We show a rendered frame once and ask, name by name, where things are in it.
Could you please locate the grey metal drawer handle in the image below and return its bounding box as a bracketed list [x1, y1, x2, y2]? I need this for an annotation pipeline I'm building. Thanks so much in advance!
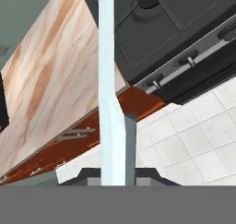
[29, 160, 67, 177]
[59, 126, 97, 142]

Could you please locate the black stove with hob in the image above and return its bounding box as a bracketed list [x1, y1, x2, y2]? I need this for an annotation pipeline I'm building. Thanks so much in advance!
[77, 0, 236, 106]

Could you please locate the black stove knob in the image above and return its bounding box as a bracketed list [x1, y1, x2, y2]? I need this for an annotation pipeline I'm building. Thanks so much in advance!
[178, 48, 200, 68]
[217, 22, 236, 41]
[146, 73, 165, 89]

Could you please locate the red-brown cupboard front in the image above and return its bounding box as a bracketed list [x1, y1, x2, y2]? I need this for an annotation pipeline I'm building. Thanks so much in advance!
[0, 85, 168, 186]

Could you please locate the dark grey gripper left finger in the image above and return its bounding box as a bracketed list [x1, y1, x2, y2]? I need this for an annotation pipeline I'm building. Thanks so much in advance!
[65, 167, 102, 187]

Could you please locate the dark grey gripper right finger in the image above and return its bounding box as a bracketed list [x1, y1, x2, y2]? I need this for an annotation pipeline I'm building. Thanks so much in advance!
[124, 112, 182, 187]

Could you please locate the black appliance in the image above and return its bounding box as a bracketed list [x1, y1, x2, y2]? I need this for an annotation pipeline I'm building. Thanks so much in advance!
[0, 72, 10, 132]

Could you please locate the pale blue spatula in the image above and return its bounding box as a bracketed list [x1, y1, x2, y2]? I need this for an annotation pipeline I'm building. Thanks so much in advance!
[98, 0, 127, 186]

